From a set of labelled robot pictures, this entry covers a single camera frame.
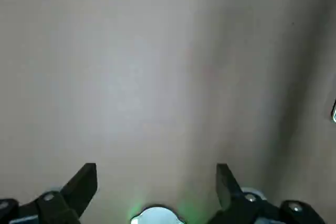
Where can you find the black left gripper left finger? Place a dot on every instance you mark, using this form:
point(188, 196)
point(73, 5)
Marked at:
point(78, 190)

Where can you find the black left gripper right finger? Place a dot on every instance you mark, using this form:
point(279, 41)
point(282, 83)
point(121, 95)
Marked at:
point(228, 190)

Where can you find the silver kitchen scale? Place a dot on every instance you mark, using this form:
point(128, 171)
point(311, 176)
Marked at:
point(334, 111)

